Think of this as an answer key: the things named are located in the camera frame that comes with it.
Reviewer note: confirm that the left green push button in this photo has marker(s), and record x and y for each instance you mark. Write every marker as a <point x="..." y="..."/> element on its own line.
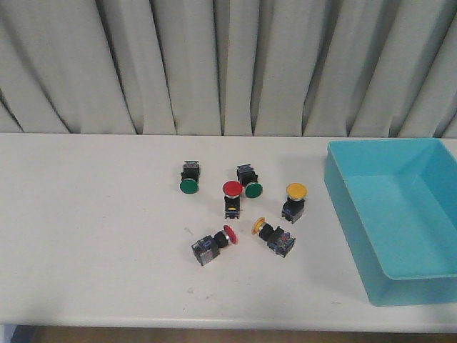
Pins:
<point x="190" y="177"/>

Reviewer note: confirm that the light blue plastic box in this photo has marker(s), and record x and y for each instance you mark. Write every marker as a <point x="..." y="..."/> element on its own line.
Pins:
<point x="396" y="202"/>

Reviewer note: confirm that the white pleated curtain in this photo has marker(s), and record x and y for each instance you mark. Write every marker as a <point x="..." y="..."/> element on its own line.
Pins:
<point x="233" y="68"/>

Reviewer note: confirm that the lying red push button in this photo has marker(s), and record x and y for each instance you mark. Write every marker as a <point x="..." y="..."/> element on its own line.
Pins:
<point x="209" y="247"/>

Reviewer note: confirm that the red push button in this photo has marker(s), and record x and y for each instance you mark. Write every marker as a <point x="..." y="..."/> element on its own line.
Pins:
<point x="209" y="247"/>
<point x="232" y="202"/>

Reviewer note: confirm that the yellow push button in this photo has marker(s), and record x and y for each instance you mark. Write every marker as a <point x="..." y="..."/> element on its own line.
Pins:
<point x="293" y="207"/>
<point x="277" y="239"/>

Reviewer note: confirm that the right green push button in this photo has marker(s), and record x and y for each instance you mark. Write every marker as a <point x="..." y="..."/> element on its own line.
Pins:
<point x="248" y="178"/>

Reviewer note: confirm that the lying yellow push button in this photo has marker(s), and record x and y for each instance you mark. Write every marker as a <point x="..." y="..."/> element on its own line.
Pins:
<point x="277" y="239"/>

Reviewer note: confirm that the green push button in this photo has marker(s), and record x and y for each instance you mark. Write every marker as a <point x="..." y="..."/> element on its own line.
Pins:
<point x="248" y="178"/>
<point x="190" y="177"/>

